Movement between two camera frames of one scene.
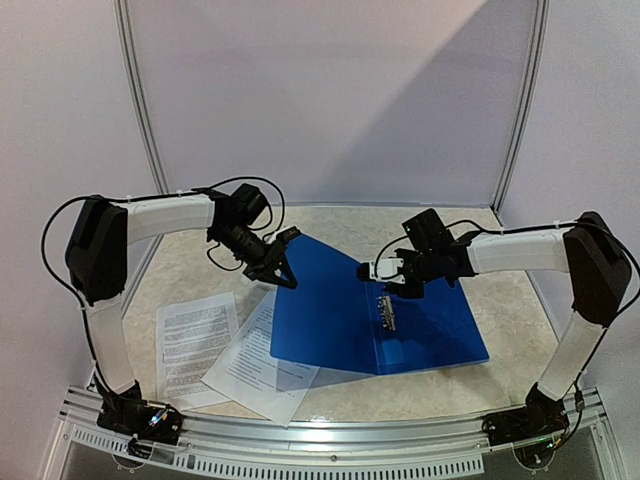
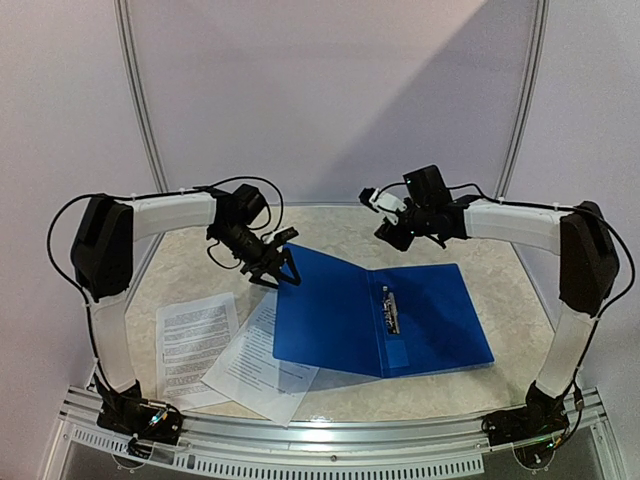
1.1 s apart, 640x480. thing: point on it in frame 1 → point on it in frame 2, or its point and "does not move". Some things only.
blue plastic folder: [335, 318] does not move
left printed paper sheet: [189, 338] does not move
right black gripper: [405, 270] → [392, 230]
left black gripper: [275, 258] does not move
